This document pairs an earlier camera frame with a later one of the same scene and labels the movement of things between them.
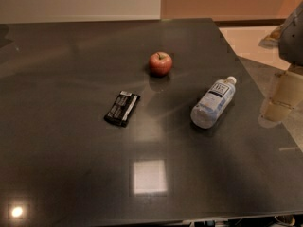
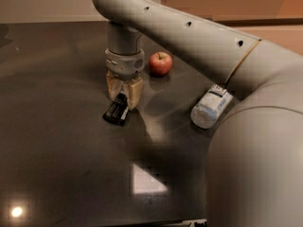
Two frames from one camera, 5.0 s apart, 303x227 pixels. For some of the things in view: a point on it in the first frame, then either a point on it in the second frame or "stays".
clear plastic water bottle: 213,102 stays
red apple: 160,63 stays
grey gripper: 292,41 -> 124,63
